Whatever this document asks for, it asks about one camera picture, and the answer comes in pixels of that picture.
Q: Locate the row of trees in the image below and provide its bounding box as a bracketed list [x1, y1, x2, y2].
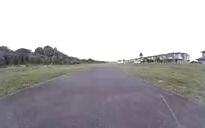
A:
[0, 44, 106, 69]

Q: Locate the row of houses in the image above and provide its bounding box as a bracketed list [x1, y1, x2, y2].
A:
[116, 51, 191, 65]

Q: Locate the grey asphalt path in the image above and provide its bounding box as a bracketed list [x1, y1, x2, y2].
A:
[0, 63, 205, 128]

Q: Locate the grass verge beside trees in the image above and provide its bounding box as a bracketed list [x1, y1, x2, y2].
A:
[0, 63, 103, 101]

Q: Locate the grass field beside houses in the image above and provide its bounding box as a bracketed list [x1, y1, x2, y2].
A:
[115, 62, 205, 108]

